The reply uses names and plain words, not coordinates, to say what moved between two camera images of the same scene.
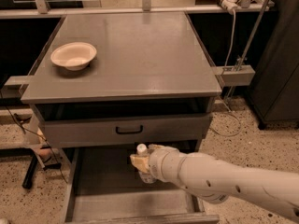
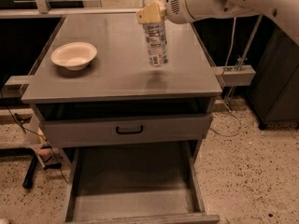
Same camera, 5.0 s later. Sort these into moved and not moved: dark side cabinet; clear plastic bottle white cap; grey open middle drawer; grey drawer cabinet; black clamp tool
Moved: clear plastic bottle white cap
Not moved: grey drawer cabinet; grey open middle drawer; black clamp tool; dark side cabinet
